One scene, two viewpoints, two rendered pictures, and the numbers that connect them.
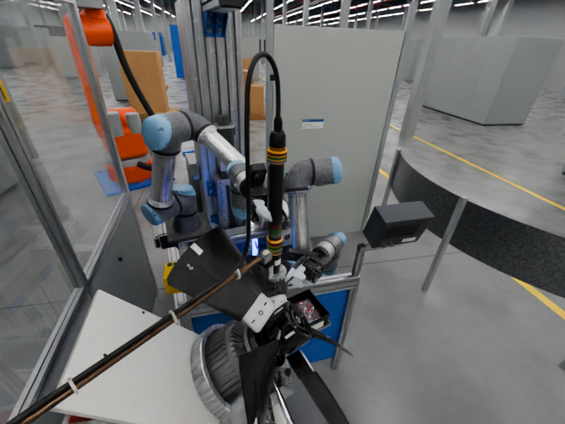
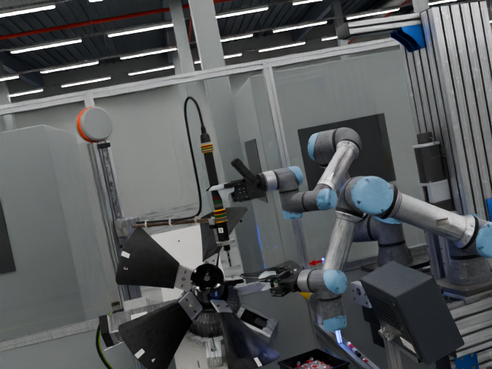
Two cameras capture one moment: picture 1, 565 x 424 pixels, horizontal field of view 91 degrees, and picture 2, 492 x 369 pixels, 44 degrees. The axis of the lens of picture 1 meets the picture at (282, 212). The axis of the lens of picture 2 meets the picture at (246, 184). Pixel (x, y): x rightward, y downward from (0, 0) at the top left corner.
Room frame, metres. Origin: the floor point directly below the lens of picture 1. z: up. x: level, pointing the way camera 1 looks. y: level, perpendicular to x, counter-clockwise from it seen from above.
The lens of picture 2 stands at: (0.97, -2.16, 1.63)
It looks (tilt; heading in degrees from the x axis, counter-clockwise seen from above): 3 degrees down; 97
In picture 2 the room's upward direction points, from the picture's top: 11 degrees counter-clockwise
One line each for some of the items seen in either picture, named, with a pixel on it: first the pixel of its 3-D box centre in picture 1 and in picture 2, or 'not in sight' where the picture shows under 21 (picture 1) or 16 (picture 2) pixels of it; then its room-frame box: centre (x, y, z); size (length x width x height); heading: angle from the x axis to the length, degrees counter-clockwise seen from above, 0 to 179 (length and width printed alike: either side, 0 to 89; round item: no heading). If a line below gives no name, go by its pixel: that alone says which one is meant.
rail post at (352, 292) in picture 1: (341, 331); not in sight; (1.07, -0.40, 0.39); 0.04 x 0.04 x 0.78; 16
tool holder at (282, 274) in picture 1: (271, 262); (221, 230); (0.57, 0.02, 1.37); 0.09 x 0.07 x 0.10; 141
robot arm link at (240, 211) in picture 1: (245, 199); (294, 203); (0.85, 0.13, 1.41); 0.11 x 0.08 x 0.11; 149
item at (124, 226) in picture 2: not in sight; (127, 226); (0.10, 0.41, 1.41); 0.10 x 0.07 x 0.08; 141
